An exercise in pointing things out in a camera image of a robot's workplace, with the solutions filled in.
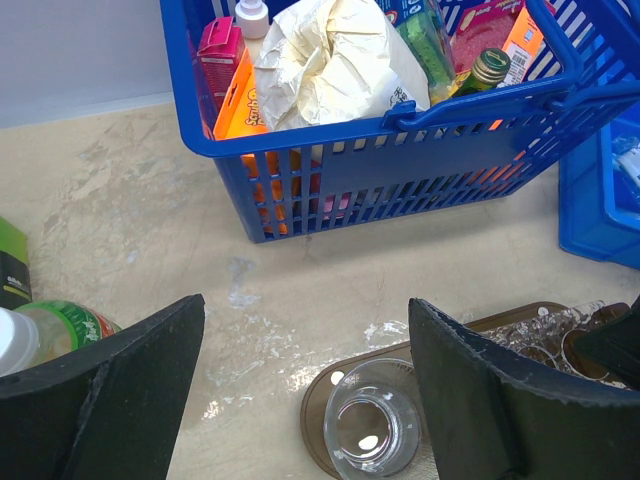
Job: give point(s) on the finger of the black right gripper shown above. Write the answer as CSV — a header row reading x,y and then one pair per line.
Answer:
x,y
614,344

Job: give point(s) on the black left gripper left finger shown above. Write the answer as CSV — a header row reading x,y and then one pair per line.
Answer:
x,y
111,410

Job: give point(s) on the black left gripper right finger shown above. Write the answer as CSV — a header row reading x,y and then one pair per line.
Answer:
x,y
495,414

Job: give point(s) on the clear plastic cup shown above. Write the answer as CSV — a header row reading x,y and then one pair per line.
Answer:
x,y
374,425

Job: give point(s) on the clear acrylic toothbrush holder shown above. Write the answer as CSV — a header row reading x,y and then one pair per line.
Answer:
x,y
546,333

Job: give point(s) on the oval wooden tray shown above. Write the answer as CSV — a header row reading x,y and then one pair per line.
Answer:
x,y
317,395

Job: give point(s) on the white wrapped toothbrush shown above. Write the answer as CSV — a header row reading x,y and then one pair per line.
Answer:
x,y
626,156

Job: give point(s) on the orange juice bottle green label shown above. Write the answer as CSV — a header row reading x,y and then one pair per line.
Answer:
x,y
39,332

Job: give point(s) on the blue plastic divided bin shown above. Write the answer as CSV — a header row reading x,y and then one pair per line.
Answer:
x,y
590,223

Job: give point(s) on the black green Gillette box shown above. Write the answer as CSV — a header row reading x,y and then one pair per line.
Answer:
x,y
15,277

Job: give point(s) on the blue plastic shopping basket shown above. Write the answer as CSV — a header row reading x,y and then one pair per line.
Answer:
x,y
461,151

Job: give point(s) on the green glass bottle gold cap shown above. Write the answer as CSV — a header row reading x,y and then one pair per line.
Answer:
x,y
486,72

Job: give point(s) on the orange cardboard box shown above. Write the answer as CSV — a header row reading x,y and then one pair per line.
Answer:
x,y
521,46

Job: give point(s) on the orange scrub pack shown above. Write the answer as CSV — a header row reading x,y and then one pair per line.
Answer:
x,y
240,117

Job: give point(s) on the pink scrubber pack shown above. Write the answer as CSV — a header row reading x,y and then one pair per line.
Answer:
x,y
484,26

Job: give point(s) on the green sponge pack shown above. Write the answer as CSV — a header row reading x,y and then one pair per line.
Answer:
x,y
421,25

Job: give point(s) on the magenta small box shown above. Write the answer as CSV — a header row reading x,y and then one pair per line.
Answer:
x,y
219,53

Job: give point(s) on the white crumpled paper bag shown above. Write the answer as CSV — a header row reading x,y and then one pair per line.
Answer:
x,y
326,62

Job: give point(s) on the white pump dispenser bottle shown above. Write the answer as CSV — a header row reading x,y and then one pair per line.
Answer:
x,y
252,16

